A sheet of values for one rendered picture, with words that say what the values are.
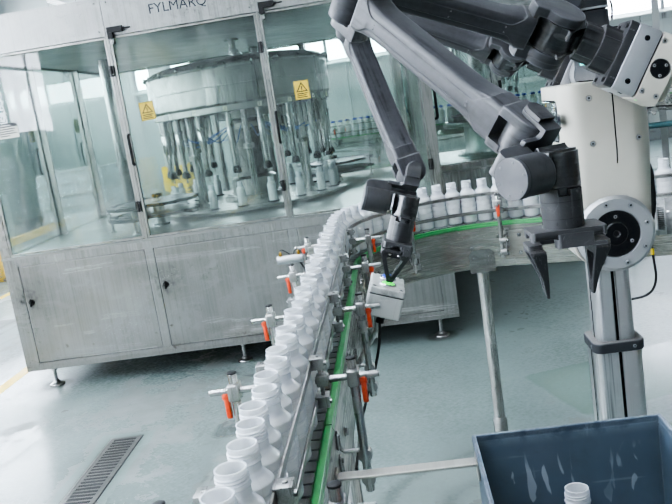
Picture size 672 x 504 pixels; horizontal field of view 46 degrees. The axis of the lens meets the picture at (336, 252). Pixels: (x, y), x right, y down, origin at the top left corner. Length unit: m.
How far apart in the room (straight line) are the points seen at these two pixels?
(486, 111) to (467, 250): 2.01
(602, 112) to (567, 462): 0.68
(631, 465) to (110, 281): 4.15
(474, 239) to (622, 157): 1.52
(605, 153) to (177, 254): 3.70
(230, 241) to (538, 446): 3.73
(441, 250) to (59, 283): 2.91
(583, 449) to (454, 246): 1.81
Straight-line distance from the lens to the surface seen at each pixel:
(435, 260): 3.11
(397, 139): 1.80
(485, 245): 3.15
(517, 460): 1.42
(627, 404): 1.89
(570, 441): 1.42
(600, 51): 1.52
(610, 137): 1.68
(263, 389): 1.12
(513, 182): 1.06
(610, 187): 1.70
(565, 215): 1.12
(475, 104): 1.18
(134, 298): 5.18
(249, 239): 4.93
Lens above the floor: 1.52
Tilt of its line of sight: 10 degrees down
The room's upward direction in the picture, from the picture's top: 9 degrees counter-clockwise
